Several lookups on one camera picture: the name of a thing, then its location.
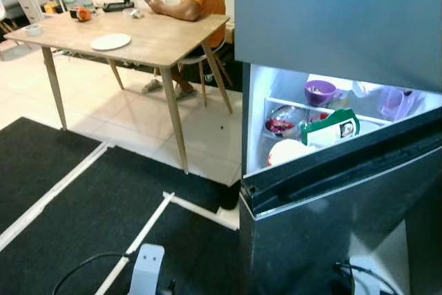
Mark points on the silver fridge door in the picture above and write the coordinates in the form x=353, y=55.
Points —
x=331, y=233

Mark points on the large white KFC cup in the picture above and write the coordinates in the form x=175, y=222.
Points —
x=286, y=153

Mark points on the plastic wrapped red bowl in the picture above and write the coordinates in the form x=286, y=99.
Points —
x=283, y=122

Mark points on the green Stok Ayam packet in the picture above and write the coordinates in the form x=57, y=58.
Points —
x=331, y=129

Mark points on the purple mug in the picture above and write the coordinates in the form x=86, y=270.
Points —
x=319, y=93

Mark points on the light wooden dining table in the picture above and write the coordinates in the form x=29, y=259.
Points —
x=159, y=36

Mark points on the floral round plate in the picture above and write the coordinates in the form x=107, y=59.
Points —
x=110, y=41

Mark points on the crumpled foil wrapper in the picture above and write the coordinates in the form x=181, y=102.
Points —
x=137, y=13

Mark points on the black rectangular controller device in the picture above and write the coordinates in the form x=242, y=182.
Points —
x=110, y=8

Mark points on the orange black handheld device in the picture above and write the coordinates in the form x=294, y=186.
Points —
x=83, y=14

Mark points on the purple plastic jug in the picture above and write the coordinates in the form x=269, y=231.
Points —
x=395, y=103

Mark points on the silver refrigerator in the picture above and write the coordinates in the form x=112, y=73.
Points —
x=345, y=32

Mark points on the silver upper freezer door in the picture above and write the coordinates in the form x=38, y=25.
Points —
x=345, y=18

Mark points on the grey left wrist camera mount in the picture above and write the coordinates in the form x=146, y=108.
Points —
x=147, y=267

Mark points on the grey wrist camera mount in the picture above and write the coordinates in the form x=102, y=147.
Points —
x=364, y=278
x=147, y=267

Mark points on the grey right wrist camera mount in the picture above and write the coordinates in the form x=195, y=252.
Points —
x=364, y=278

